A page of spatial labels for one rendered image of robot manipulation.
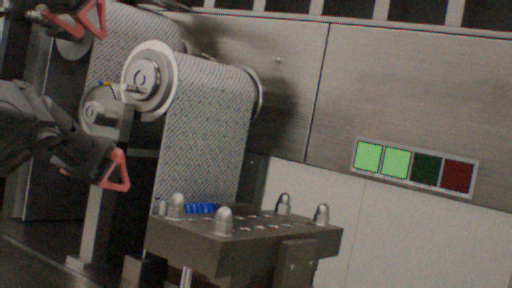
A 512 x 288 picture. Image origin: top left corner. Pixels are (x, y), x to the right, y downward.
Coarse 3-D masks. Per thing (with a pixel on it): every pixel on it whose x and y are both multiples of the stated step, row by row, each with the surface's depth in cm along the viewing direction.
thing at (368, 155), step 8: (360, 144) 118; (368, 144) 117; (360, 152) 118; (368, 152) 117; (376, 152) 116; (360, 160) 118; (368, 160) 117; (376, 160) 116; (368, 168) 117; (376, 168) 116
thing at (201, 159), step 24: (168, 120) 106; (192, 120) 111; (168, 144) 107; (192, 144) 112; (216, 144) 117; (240, 144) 123; (168, 168) 108; (192, 168) 113; (216, 168) 119; (240, 168) 125; (168, 192) 109; (192, 192) 114; (216, 192) 120
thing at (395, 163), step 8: (392, 152) 114; (400, 152) 113; (408, 152) 112; (384, 160) 115; (392, 160) 114; (400, 160) 113; (408, 160) 112; (384, 168) 115; (392, 168) 114; (400, 168) 113; (400, 176) 113
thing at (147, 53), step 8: (144, 48) 108; (136, 56) 109; (144, 56) 108; (152, 56) 107; (160, 56) 106; (128, 64) 110; (160, 64) 106; (168, 64) 105; (160, 72) 105; (168, 72) 105; (160, 80) 105; (168, 80) 105; (160, 88) 105; (168, 88) 105; (128, 96) 110; (160, 96) 105; (136, 104) 108; (144, 104) 107; (152, 104) 106; (160, 104) 106
